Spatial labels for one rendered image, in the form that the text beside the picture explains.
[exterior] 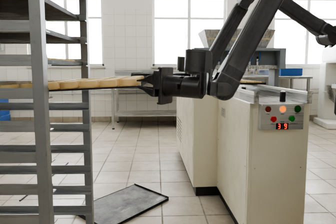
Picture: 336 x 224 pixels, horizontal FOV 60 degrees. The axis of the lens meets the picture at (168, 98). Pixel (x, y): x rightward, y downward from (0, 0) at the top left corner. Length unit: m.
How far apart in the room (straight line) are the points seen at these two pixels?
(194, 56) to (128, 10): 4.94
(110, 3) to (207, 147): 3.96
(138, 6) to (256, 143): 4.37
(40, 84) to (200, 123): 1.63
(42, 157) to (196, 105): 1.57
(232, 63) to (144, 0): 4.96
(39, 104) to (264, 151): 1.23
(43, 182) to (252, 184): 1.17
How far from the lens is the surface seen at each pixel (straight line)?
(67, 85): 0.87
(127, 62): 5.56
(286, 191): 1.83
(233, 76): 0.76
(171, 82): 0.77
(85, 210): 1.40
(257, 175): 1.73
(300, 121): 1.71
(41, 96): 0.83
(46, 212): 0.92
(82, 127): 1.28
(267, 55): 2.48
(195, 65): 0.74
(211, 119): 2.29
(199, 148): 2.33
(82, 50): 1.26
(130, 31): 5.59
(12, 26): 0.89
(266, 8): 0.81
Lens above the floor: 1.03
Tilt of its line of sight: 6 degrees down
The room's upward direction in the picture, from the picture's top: straight up
